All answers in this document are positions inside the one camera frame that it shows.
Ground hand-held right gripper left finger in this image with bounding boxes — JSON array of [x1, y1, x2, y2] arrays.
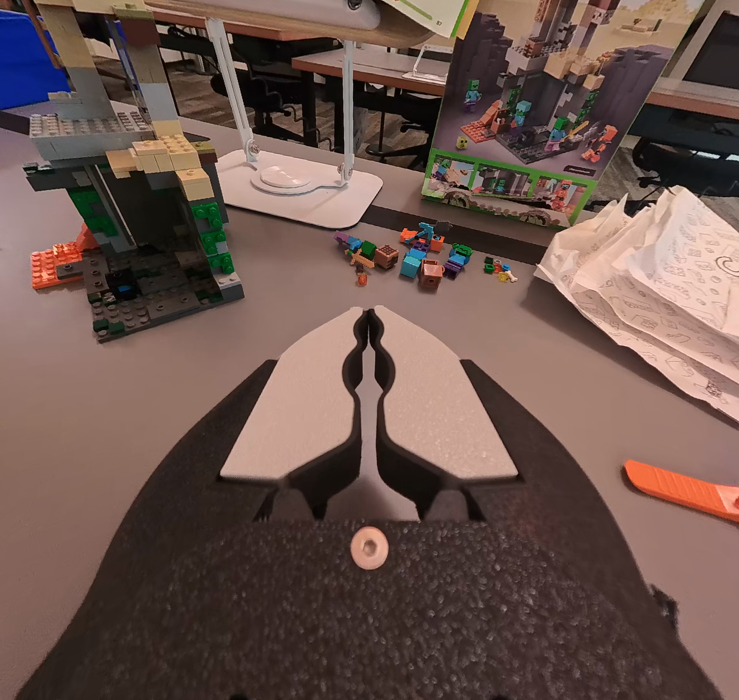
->
[[219, 306, 368, 482]]

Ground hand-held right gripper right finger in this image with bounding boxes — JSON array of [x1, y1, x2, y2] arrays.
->
[[371, 306, 520, 485]]

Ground grey brick castle model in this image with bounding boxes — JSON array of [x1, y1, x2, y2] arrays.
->
[[23, 0, 244, 344]]

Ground wooden desk with black legs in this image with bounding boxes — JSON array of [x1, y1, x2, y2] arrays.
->
[[647, 79, 739, 132], [291, 47, 454, 152]]

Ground pile of colourful toy figures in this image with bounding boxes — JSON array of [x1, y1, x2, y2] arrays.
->
[[334, 222, 518, 292]]

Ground white book stand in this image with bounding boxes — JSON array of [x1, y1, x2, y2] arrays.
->
[[141, 0, 457, 230]]

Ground orange brick separator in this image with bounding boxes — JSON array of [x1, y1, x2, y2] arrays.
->
[[624, 460, 739, 523]]

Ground crumpled white paper bags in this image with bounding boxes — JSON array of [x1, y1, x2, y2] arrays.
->
[[534, 186, 739, 424]]

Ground clear acrylic stand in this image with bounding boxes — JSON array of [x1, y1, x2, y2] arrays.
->
[[402, 44, 454, 84]]

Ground green toy set box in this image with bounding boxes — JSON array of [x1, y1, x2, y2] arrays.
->
[[421, 0, 731, 232]]

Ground black office chair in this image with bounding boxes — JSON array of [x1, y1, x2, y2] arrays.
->
[[632, 10, 739, 193]]

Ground blue plastic bin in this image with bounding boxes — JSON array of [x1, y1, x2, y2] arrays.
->
[[0, 10, 67, 112]]

